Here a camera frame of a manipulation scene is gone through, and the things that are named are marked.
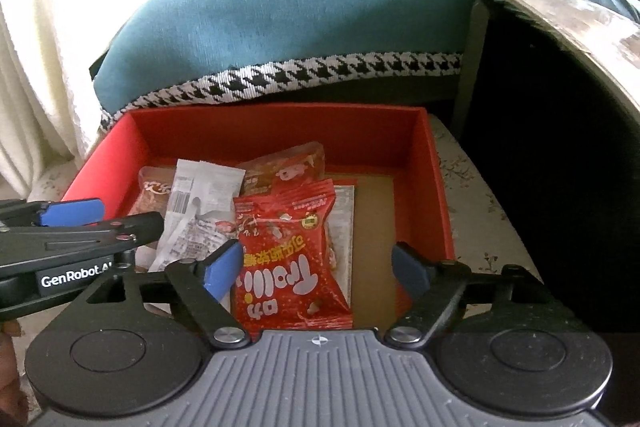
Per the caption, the person's left hand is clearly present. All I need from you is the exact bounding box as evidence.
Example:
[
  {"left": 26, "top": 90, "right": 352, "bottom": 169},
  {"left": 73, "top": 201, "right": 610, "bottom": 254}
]
[{"left": 0, "top": 320, "right": 28, "bottom": 426}]

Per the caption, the red Trolli candy bag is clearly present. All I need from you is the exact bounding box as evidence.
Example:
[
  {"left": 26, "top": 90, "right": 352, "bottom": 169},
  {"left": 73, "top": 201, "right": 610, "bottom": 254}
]
[{"left": 232, "top": 179, "right": 352, "bottom": 338}]

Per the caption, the brown tofu snack packet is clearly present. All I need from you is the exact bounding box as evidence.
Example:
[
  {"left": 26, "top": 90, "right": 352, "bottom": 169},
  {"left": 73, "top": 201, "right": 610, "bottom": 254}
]
[{"left": 129, "top": 166, "right": 176, "bottom": 217}]

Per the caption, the dark wooden side table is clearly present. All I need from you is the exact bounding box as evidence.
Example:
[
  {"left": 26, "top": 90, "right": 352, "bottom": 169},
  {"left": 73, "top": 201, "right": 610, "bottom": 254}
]
[{"left": 458, "top": 0, "right": 639, "bottom": 133}]

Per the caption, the red white barcode snack packet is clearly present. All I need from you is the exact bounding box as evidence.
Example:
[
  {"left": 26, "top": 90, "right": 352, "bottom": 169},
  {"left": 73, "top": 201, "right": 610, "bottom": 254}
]
[{"left": 326, "top": 184, "right": 356, "bottom": 305}]

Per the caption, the teal houndstooth-trimmed sofa cushion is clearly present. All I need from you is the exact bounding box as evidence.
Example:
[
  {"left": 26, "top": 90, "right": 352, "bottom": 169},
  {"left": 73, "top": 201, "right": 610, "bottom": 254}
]
[{"left": 91, "top": 0, "right": 639, "bottom": 129}]

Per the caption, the silver white long packet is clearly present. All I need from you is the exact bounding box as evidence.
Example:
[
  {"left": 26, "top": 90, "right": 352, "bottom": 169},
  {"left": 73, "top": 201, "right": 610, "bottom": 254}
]
[{"left": 150, "top": 159, "right": 245, "bottom": 272}]

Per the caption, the orange pink snack packet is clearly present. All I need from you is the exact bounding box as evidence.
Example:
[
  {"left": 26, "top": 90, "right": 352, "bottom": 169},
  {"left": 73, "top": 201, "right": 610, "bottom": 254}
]
[{"left": 238, "top": 142, "right": 326, "bottom": 196}]

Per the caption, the red cardboard box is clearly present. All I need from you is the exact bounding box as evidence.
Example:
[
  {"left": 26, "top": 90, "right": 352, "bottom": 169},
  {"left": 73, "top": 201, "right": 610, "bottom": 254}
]
[{"left": 60, "top": 102, "right": 457, "bottom": 331}]

